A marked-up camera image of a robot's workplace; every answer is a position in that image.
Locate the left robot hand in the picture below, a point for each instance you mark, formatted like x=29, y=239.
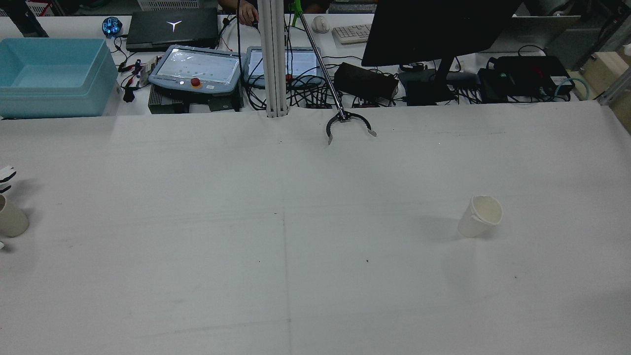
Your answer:
x=7, y=173

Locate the aluminium profile bar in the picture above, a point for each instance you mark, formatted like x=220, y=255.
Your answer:
x=616, y=91

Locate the white computer mouse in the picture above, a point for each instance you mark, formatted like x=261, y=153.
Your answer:
x=321, y=24

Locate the red black clip leads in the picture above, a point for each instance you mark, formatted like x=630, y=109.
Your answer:
x=130, y=81

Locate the black electronics case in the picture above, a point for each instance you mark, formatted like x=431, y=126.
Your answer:
x=532, y=71

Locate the beige paper cup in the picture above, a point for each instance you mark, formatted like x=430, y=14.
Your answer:
x=12, y=220

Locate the white plastic basket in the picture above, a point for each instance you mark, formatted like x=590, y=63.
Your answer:
x=167, y=4

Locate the white paper cup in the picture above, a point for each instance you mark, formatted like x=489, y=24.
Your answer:
x=478, y=220

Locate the wooden block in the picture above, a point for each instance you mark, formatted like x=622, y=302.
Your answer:
x=609, y=66

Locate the operator's bare hand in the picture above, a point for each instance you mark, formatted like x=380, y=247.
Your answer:
x=246, y=13

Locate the black adapter box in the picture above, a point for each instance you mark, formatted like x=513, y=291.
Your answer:
x=490, y=86

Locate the teach pendant with red button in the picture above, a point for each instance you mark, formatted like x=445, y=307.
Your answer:
x=197, y=66

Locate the black monitor with stand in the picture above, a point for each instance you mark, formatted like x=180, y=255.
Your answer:
x=434, y=29

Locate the dark blue computer mouse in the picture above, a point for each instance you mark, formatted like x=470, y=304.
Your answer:
x=112, y=27

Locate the reacher grabber tool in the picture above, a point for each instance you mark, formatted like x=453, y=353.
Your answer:
x=344, y=117

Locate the light blue plastic bin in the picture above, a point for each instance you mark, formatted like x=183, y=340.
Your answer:
x=59, y=74

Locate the white keyboard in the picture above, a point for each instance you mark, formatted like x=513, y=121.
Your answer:
x=352, y=33

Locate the aluminium profile post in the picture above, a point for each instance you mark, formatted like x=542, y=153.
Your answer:
x=272, y=59

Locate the grey blue teach pendant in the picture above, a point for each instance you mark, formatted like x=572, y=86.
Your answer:
x=305, y=64

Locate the black laptop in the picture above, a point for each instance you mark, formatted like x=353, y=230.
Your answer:
x=167, y=32

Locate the black power brick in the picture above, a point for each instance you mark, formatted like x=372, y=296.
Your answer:
x=365, y=81

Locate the grey flat panel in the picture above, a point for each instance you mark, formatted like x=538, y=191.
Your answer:
x=537, y=34

